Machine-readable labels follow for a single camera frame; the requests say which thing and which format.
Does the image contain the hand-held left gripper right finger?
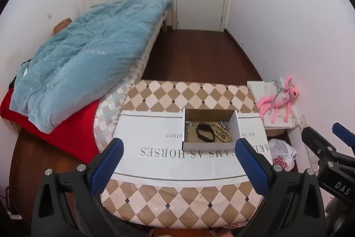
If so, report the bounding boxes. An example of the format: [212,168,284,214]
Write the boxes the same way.
[235,138,328,237]

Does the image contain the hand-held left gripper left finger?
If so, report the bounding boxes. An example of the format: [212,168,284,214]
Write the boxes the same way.
[31,138,124,237]

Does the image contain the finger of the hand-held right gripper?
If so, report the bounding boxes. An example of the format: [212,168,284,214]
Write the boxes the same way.
[301,126,337,164]
[332,123,355,147]

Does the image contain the wooden bead bracelet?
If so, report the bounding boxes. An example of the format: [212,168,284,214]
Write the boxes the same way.
[211,122,233,142]

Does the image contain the white cardboard box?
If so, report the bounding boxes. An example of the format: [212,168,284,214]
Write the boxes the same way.
[181,108,240,151]

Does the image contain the black smart band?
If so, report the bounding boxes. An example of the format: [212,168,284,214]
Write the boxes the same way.
[196,122,215,142]

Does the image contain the white plastic bag red print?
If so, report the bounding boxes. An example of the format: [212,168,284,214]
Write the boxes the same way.
[268,139,298,171]

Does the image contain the red blanket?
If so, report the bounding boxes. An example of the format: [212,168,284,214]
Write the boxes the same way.
[0,88,100,164]

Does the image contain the checkered printed tablecloth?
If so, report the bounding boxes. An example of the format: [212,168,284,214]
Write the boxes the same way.
[100,80,271,226]

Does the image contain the pink plush toy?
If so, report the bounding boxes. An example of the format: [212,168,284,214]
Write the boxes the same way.
[256,76,300,123]

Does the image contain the white paper bag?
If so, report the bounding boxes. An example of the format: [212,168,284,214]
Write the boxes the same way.
[247,81,298,129]

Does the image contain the light blue quilt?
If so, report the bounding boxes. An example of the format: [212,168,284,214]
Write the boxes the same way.
[10,0,173,134]

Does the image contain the white wall sockets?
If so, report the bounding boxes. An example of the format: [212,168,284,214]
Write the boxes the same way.
[298,115,319,171]

